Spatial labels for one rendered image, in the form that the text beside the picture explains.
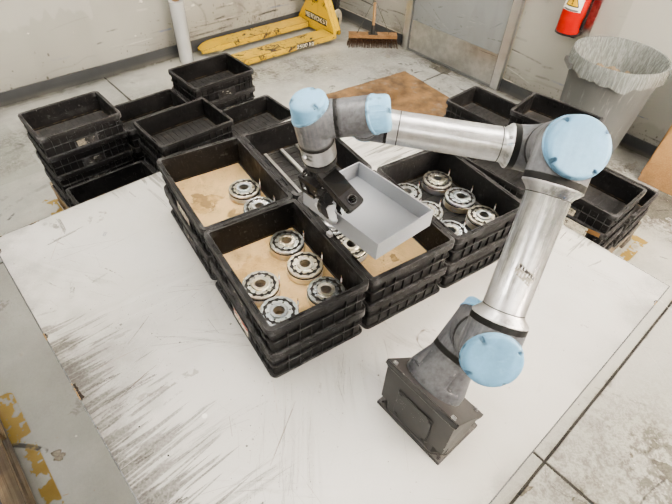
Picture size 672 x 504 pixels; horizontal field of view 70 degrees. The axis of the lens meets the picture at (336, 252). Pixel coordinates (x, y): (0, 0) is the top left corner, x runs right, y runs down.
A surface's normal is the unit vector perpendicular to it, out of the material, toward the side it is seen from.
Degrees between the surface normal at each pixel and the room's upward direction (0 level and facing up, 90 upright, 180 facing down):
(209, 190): 0
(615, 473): 0
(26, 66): 90
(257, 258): 0
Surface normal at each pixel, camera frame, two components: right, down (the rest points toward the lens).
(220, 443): 0.04, -0.70
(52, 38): 0.66, 0.55
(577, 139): -0.05, 0.03
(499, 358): -0.14, 0.28
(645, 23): -0.75, 0.46
